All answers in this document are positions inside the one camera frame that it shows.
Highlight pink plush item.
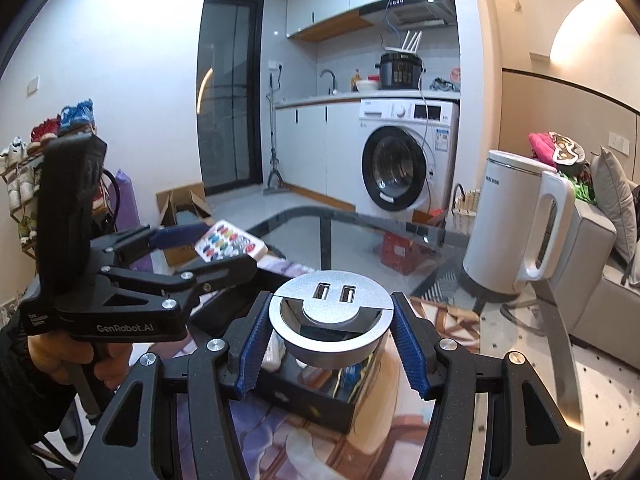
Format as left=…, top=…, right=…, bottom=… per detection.
left=529, top=132, right=556, bottom=161

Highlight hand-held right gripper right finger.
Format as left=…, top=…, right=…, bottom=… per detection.
left=390, top=291, right=593, bottom=480

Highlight brown cardboard box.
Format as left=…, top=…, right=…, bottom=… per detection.
left=156, top=182, right=221, bottom=267

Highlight person's left hand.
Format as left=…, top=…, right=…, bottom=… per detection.
left=30, top=332, right=133, bottom=391

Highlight white washing machine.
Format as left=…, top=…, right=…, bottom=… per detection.
left=355, top=99, right=460, bottom=221

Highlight black pressure cooker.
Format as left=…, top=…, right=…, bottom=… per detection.
left=376, top=52, right=425, bottom=91

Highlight blue shoes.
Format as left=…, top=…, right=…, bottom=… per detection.
left=60, top=100, right=96, bottom=133

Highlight patterned cloth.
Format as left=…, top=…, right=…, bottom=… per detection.
left=547, top=132, right=586, bottom=163

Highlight red cardboard box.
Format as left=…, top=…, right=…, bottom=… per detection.
left=381, top=232, right=436, bottom=276

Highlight dark slipper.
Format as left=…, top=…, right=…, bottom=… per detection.
left=62, top=410, right=86, bottom=456

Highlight round silver desk socket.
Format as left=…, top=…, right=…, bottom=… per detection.
left=268, top=270, right=393, bottom=367

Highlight grey sofa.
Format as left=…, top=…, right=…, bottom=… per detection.
left=565, top=200, right=640, bottom=361

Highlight purple bag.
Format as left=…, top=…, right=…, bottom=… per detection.
left=112, top=169, right=143, bottom=233

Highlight white electric kettle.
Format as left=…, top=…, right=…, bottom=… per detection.
left=461, top=149, right=577, bottom=297

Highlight white base cabinet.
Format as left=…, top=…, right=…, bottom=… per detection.
left=274, top=100, right=363, bottom=206

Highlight shoe rack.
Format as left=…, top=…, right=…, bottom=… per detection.
left=0, top=130, right=116, bottom=261

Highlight flat mop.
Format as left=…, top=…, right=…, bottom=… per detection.
left=265, top=72, right=288, bottom=196

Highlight grey pillow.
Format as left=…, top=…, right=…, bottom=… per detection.
left=590, top=147, right=640, bottom=266

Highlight person's left forearm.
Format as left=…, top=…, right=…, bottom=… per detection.
left=0, top=320, right=76, bottom=441

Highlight dark glass door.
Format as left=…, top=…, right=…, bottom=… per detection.
left=197, top=0, right=265, bottom=196

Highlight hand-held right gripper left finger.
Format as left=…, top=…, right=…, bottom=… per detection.
left=89, top=292, right=273, bottom=480

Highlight red shoes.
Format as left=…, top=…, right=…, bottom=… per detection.
left=29, top=117, right=62, bottom=143

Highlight white router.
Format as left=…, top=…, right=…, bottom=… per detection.
left=382, top=31, right=423, bottom=56

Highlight wicker basket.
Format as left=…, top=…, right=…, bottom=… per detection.
left=452, top=182, right=482, bottom=235

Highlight black cardboard box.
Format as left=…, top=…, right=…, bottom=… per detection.
left=190, top=265, right=396, bottom=435

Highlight range hood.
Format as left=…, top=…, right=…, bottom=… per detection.
left=360, top=0, right=456, bottom=28

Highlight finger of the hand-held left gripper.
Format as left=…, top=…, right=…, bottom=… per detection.
left=100, top=255, right=258, bottom=311
left=102, top=224, right=211, bottom=266

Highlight printed desk mat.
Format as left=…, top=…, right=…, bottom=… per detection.
left=175, top=255, right=481, bottom=480

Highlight white remote with coloured buttons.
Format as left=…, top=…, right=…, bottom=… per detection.
left=194, top=219, right=267, bottom=262

